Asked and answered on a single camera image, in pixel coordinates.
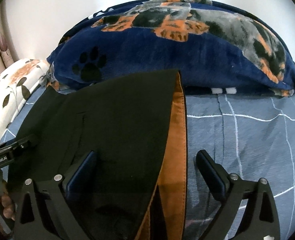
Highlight black pants with orange lining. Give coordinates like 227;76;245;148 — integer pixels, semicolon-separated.
7;69;187;239

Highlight person's left hand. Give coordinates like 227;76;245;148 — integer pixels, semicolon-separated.
0;189;16;221

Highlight blue grid-pattern bed sheet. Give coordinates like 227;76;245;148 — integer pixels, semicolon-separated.
0;86;295;240

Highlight white floral pillow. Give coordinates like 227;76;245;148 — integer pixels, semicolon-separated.
0;59;50;140

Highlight navy dog-print fleece blanket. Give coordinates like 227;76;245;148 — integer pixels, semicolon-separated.
47;0;295;97

